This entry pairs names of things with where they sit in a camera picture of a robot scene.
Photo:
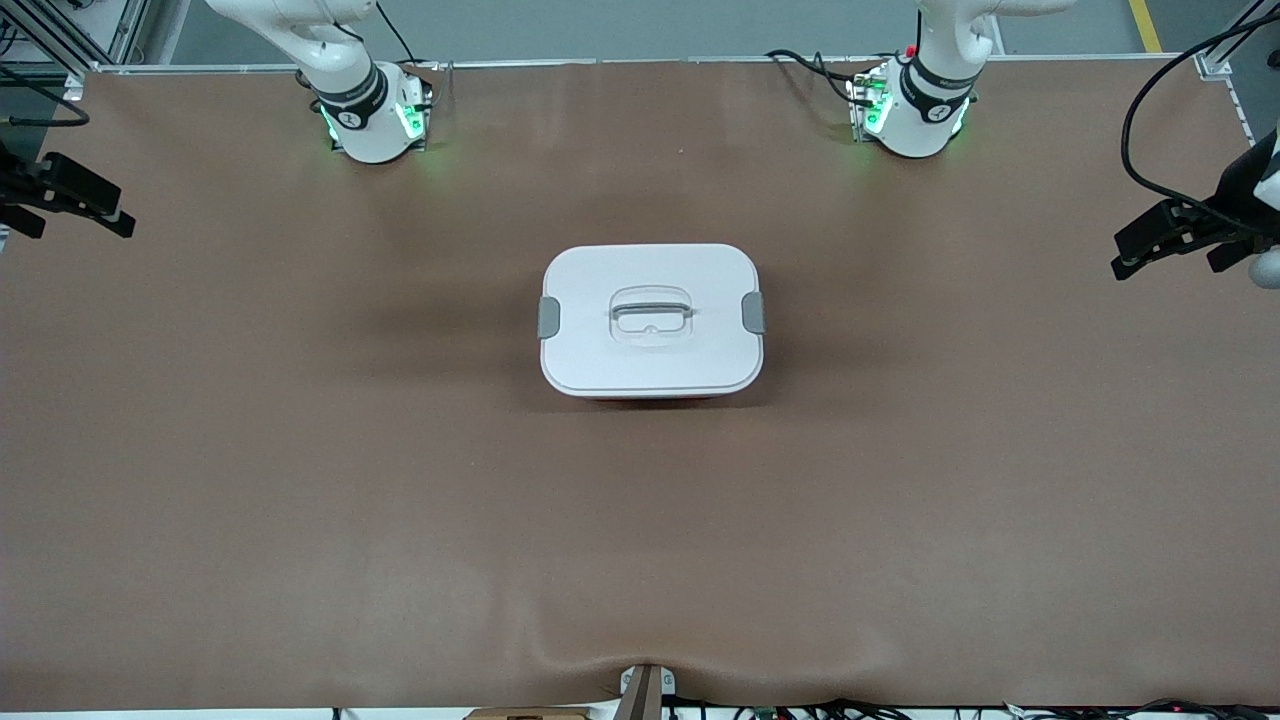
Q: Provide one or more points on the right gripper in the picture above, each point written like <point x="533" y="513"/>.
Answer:
<point x="12" y="182"/>

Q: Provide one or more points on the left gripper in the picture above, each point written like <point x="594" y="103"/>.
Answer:
<point x="1237" y="189"/>

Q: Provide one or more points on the white box lid grey latches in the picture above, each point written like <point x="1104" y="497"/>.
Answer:
<point x="600" y="360"/>

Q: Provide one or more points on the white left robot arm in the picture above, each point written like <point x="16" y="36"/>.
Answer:
<point x="925" y="120"/>

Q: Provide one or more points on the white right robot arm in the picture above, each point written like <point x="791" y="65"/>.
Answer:
<point x="370" y="130"/>

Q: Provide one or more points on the pink plastic storage box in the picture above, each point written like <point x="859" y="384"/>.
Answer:
<point x="650" y="397"/>

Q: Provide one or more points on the brown table mat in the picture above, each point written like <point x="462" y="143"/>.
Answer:
<point x="640" y="550"/>

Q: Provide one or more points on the brown cardboard piece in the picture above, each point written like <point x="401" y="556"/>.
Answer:
<point x="530" y="714"/>

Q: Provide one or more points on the aluminium frame profile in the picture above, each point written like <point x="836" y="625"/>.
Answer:
<point x="1215" y="62"/>
<point x="125" y="30"/>

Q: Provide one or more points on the metal camera post bracket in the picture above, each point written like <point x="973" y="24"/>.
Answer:
<point x="645" y="695"/>

